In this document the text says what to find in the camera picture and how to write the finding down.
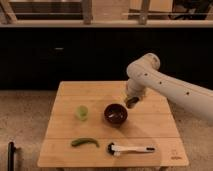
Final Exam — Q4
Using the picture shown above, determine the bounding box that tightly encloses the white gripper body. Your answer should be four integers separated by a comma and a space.
125, 79, 146, 100

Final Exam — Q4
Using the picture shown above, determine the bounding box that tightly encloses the dark metal cup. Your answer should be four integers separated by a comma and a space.
125, 97, 140, 109

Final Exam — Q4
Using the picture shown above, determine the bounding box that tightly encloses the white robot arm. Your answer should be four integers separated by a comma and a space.
125, 53, 213, 122

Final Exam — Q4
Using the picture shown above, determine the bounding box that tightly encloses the dark red bowl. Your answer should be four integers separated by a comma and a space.
104, 103, 128, 127

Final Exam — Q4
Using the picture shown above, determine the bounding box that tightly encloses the wooden table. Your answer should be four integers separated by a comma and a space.
38, 81, 189, 168

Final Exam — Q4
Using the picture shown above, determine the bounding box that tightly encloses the green plastic cup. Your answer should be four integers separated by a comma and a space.
76, 105, 88, 121

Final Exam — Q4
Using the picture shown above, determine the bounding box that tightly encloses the green pepper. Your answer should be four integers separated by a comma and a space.
71, 138, 100, 148

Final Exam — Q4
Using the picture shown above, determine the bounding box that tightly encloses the black post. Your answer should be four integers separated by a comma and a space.
7, 142, 16, 171

